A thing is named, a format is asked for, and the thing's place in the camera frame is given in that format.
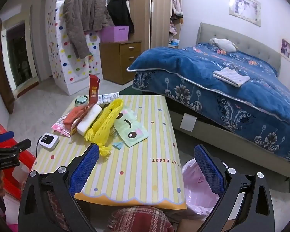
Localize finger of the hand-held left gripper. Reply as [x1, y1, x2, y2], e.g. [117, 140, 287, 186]
[0, 139, 32, 161]
[0, 131, 14, 149]

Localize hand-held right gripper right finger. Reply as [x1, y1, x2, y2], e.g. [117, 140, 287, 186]
[194, 144, 275, 232]

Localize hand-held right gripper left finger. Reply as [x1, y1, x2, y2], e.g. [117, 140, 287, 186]
[18, 143, 101, 232]

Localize pink bag trash bin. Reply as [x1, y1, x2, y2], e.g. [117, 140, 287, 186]
[181, 158, 226, 220]

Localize brown leather sheath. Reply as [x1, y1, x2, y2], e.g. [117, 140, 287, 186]
[63, 105, 87, 129]

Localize yellow foam net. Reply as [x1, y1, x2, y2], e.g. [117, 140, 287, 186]
[84, 99, 125, 157]

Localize green face towel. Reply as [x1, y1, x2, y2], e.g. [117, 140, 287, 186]
[113, 109, 149, 148]

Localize white milk carton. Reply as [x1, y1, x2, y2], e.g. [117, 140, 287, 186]
[98, 93, 120, 105]

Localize red plastic stool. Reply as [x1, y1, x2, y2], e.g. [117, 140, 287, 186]
[0, 123, 37, 200]

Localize white square device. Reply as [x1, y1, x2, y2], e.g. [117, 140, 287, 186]
[39, 132, 60, 151]

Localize grey upholstered bed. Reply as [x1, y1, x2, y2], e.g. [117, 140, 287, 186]
[168, 22, 290, 182]

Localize pink plastic packet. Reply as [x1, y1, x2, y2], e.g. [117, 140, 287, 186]
[51, 121, 71, 138]

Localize white foam block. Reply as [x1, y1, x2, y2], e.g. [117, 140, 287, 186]
[77, 104, 102, 136]

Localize yellow striped tablecloth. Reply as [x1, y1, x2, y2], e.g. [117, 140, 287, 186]
[30, 94, 188, 211]

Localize white paper tag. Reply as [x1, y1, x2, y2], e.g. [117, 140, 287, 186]
[179, 113, 197, 132]

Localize brown wooden door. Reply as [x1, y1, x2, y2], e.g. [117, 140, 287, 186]
[0, 14, 15, 115]

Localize cardboard piece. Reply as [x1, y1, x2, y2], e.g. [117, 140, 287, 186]
[177, 219, 235, 232]

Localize green round tin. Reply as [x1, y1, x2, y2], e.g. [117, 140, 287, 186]
[74, 95, 89, 107]

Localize red plaid cloth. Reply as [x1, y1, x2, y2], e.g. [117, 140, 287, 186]
[47, 191, 175, 232]

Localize polka dot fabric wardrobe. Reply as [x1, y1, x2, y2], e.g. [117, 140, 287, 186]
[45, 0, 103, 96]

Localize folded white cloth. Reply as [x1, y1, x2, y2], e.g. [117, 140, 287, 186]
[213, 67, 250, 88]

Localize blue floral blanket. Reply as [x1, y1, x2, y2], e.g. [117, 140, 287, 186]
[126, 42, 290, 168]

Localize brown wooden nightstand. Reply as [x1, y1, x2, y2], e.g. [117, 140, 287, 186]
[99, 40, 142, 85]

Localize white plush toy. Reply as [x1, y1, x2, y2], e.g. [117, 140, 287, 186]
[209, 38, 240, 52]

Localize purple plastic basket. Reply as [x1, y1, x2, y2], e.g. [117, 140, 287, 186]
[101, 25, 130, 43]

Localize brown quilted jacket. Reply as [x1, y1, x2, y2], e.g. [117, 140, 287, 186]
[62, 0, 115, 60]

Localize wooden wardrobe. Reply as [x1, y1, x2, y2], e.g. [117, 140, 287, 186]
[118, 0, 184, 51]

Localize black coat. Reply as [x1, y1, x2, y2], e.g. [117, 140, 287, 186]
[106, 0, 135, 34]

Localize hanging clothes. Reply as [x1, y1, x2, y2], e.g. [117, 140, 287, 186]
[168, 0, 184, 46]

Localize small wall poster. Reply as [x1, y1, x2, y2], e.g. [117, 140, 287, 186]
[280, 38, 290, 59]

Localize large wall poster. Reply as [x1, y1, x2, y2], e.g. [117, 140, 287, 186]
[228, 0, 261, 27]

